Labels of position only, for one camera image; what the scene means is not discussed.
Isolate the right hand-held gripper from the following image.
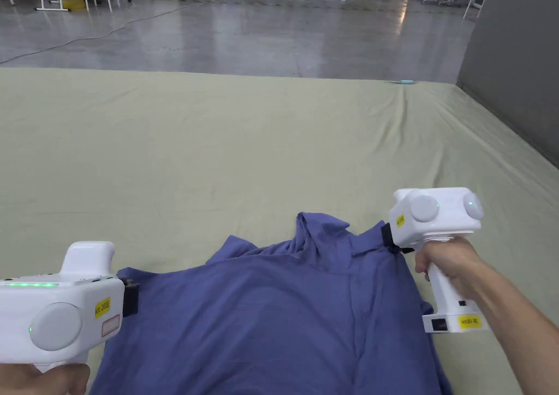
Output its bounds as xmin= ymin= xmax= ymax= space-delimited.
xmin=382 ymin=188 xmax=490 ymax=334

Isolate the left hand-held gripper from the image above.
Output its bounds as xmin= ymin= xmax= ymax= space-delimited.
xmin=0 ymin=241 xmax=140 ymax=374

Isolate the dark blue shirt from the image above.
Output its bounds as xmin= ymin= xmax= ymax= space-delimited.
xmin=85 ymin=211 xmax=456 ymax=395

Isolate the person's right forearm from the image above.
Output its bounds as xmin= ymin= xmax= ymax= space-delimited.
xmin=469 ymin=266 xmax=559 ymax=395

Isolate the person's right hand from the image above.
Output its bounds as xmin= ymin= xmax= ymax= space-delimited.
xmin=414 ymin=237 xmax=499 ymax=303

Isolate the person's left hand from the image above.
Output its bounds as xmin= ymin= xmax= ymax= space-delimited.
xmin=0 ymin=362 xmax=91 ymax=395

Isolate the bed with pale green sheet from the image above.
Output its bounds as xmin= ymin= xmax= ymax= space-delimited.
xmin=0 ymin=67 xmax=559 ymax=395

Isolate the grey floor cable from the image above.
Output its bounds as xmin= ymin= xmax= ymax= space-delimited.
xmin=0 ymin=1 xmax=228 ymax=63

